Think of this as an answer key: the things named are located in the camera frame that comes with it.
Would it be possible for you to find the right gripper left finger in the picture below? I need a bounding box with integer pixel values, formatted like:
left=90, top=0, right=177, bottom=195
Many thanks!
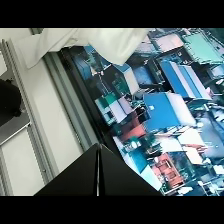
left=33, top=143, right=100, bottom=197

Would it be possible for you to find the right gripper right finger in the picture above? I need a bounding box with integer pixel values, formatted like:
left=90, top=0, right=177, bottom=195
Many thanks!
left=98, top=143, right=162, bottom=197

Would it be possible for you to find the white long-sleeved shirt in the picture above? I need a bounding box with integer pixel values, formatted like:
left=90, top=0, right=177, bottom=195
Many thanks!
left=14, top=28, right=150, bottom=70

